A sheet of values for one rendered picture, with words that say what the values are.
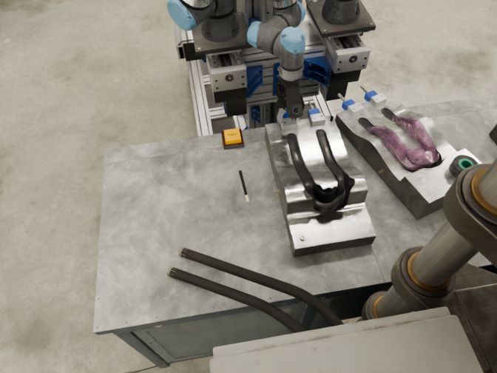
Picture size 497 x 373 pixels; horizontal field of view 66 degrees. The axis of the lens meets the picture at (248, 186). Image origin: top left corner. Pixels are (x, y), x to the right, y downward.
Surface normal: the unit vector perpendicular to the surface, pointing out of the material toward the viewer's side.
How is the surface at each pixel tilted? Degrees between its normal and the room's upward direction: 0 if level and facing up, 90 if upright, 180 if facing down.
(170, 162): 0
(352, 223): 0
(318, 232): 0
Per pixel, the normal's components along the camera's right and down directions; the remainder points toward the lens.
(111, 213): -0.03, -0.56
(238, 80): 0.19, 0.81
